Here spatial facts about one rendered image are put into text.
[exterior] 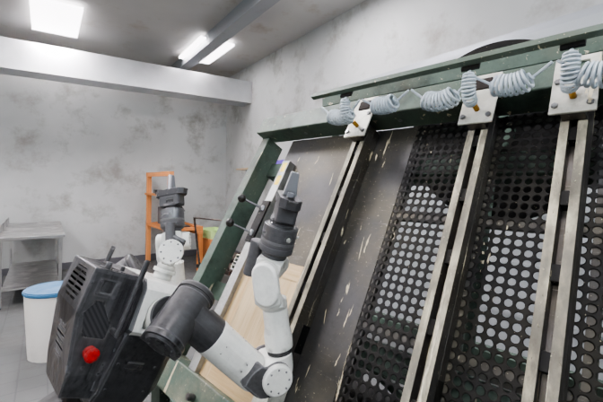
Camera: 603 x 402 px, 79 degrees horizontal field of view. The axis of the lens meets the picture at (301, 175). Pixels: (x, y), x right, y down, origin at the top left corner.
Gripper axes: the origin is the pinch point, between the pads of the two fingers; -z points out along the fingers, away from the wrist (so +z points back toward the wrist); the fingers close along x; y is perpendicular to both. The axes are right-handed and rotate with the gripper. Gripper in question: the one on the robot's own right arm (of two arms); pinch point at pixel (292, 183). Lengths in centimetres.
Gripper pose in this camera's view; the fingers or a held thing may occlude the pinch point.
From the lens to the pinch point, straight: 92.0
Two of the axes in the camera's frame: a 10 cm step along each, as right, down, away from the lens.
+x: -1.6, -1.6, 9.7
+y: 9.6, 2.2, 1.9
